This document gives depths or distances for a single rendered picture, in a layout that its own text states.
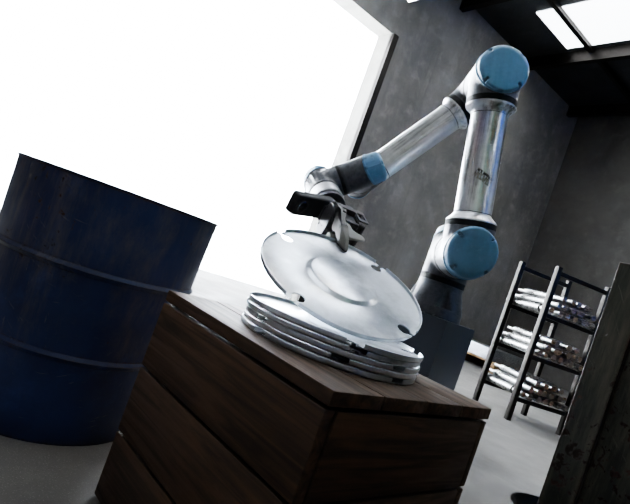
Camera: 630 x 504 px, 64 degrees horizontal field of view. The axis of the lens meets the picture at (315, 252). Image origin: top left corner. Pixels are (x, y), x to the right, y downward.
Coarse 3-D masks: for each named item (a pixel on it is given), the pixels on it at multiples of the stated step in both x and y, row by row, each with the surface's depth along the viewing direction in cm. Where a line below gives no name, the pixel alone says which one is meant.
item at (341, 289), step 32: (288, 256) 82; (320, 256) 87; (352, 256) 93; (288, 288) 73; (320, 288) 77; (352, 288) 80; (384, 288) 87; (320, 320) 69; (352, 320) 73; (384, 320) 77; (416, 320) 82
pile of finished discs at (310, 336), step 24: (264, 312) 71; (288, 312) 76; (264, 336) 70; (288, 336) 67; (312, 336) 66; (336, 336) 66; (336, 360) 71; (360, 360) 66; (384, 360) 68; (408, 360) 70; (408, 384) 73
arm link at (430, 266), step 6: (438, 228) 131; (438, 234) 129; (438, 240) 126; (432, 246) 129; (432, 252) 127; (426, 258) 132; (432, 258) 127; (426, 264) 130; (432, 264) 128; (426, 270) 129; (432, 270) 127; (438, 270) 126; (444, 276) 125; (462, 282) 127
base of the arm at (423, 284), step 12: (420, 276) 131; (432, 276) 127; (420, 288) 128; (432, 288) 126; (444, 288) 125; (456, 288) 126; (420, 300) 125; (432, 300) 124; (444, 300) 125; (456, 300) 126; (432, 312) 124; (444, 312) 123; (456, 312) 125
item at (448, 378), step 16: (432, 320) 120; (416, 336) 122; (432, 336) 120; (448, 336) 121; (464, 336) 128; (416, 352) 121; (432, 352) 119; (448, 352) 123; (464, 352) 130; (432, 368) 119; (448, 368) 125; (448, 384) 128
